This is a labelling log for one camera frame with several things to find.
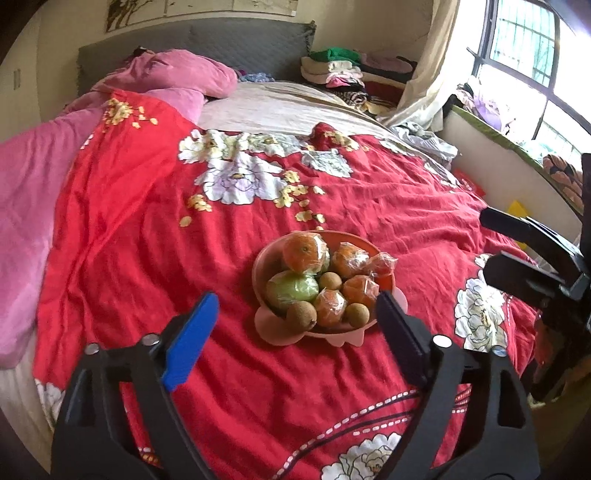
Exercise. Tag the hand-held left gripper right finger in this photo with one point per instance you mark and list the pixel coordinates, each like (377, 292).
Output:
(401, 341)

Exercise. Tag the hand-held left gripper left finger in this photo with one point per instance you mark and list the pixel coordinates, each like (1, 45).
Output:
(194, 337)

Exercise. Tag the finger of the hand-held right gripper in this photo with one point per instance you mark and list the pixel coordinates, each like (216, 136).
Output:
(521, 277)
(517, 228)

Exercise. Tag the small brown round fruit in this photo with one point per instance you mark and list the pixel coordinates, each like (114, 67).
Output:
(358, 315)
(330, 280)
(301, 316)

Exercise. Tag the small red fruit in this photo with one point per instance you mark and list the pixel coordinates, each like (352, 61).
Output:
(381, 266)

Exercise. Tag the pink scalloped bowl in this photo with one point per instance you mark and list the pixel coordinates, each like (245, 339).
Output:
(277, 334)

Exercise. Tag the yellow flat object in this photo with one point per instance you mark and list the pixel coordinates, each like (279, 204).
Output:
(517, 207)

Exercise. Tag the floral patterned cloth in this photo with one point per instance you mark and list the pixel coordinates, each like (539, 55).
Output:
(561, 177)

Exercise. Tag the red plastic bag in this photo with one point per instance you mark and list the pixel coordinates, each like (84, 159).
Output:
(467, 182)

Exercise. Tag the green-edged window bench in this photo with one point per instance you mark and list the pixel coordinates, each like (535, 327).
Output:
(489, 157)

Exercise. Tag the red floral blanket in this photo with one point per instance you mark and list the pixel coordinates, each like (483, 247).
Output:
(161, 230)

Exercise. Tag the purple cloth pile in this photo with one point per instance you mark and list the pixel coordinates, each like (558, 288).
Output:
(485, 108)

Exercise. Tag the cream curtain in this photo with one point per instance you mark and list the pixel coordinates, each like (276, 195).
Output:
(443, 69)

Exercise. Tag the barred window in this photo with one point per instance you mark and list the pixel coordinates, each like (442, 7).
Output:
(521, 41)

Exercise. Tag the pink quilt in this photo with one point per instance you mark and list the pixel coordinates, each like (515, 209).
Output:
(27, 207)

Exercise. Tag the stack of folded clothes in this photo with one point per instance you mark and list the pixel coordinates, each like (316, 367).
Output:
(341, 69)

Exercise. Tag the beige bed sheet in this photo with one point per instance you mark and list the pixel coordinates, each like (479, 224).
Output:
(277, 104)

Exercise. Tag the blue patterned cloth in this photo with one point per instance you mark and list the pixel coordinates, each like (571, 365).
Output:
(254, 77)

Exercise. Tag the grey padded headboard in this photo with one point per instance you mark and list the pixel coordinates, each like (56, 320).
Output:
(231, 46)

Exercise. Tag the cream wardrobe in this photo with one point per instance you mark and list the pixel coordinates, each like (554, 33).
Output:
(18, 101)

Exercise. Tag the wall painting panel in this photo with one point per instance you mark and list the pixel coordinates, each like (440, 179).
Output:
(274, 5)
(207, 7)
(134, 14)

